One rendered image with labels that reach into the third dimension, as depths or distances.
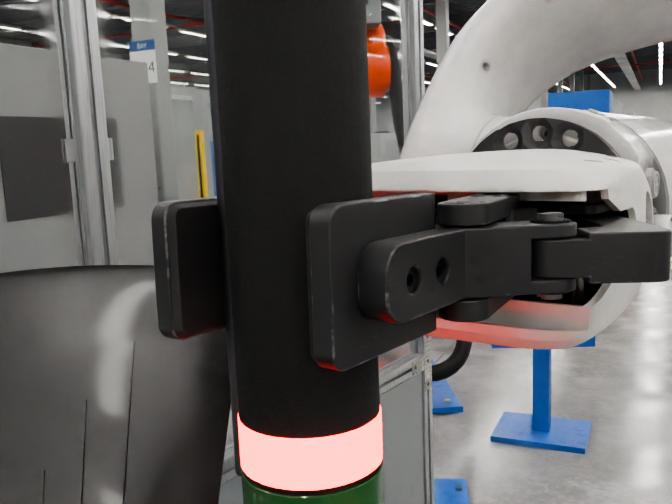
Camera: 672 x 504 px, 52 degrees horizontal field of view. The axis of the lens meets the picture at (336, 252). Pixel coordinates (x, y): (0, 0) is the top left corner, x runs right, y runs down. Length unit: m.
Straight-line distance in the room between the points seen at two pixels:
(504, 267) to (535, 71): 0.29
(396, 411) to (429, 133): 1.27
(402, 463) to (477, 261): 1.53
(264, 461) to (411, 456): 1.56
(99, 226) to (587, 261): 0.85
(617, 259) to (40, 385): 0.22
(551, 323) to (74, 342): 0.19
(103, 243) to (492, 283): 0.86
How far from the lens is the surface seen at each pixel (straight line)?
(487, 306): 0.16
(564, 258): 0.17
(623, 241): 0.17
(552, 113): 0.30
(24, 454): 0.29
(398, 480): 1.68
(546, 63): 0.45
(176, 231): 0.16
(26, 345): 0.31
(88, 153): 0.96
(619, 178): 0.21
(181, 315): 0.16
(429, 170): 0.20
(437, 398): 4.14
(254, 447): 0.16
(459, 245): 0.16
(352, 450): 0.16
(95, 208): 0.97
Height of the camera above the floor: 1.50
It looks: 9 degrees down
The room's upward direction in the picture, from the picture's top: 3 degrees counter-clockwise
